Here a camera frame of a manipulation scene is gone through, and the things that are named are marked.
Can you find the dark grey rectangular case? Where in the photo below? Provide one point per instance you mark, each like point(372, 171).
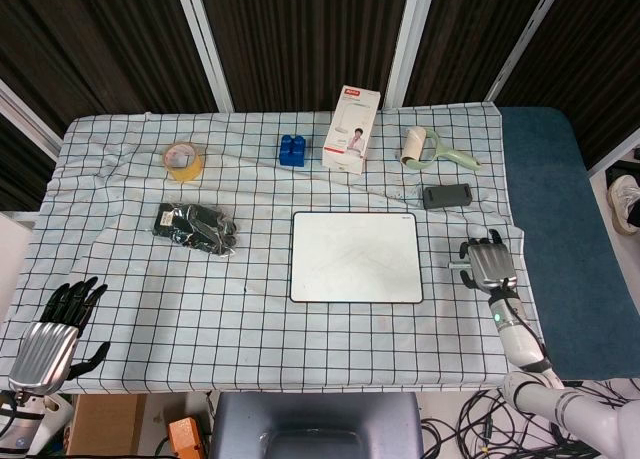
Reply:
point(447, 196)

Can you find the white sneaker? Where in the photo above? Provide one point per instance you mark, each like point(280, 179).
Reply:
point(625, 201)

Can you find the white board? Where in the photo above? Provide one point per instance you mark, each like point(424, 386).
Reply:
point(356, 256)

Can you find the marker pen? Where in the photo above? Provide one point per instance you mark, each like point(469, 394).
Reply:
point(456, 266)

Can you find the pale green lint roller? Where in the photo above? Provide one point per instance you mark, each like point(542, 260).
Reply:
point(425, 151)

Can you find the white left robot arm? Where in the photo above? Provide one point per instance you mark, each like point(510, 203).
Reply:
point(20, 429)

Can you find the blue toy building block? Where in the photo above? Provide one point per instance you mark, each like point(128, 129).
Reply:
point(292, 151)

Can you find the white partition frame post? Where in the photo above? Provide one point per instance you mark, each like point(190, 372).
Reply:
point(525, 39)
point(205, 44)
point(27, 116)
point(617, 149)
point(410, 44)

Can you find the brown cardboard box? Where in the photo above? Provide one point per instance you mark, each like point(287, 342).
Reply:
point(105, 424)

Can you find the yellow packing tape roll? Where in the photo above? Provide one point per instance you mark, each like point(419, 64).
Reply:
point(187, 169)

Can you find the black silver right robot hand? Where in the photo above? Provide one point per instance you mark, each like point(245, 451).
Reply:
point(490, 264)

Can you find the orange box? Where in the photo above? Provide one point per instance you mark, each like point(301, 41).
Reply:
point(187, 439)

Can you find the white red lamp carton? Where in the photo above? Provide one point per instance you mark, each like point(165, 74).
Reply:
point(347, 134)

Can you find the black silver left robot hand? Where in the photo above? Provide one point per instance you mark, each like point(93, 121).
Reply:
point(45, 346)

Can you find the white black checkered tablecloth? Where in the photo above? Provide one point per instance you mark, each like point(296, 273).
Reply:
point(200, 304)

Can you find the black gloves in plastic bag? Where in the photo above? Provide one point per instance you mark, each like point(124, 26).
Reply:
point(195, 226)

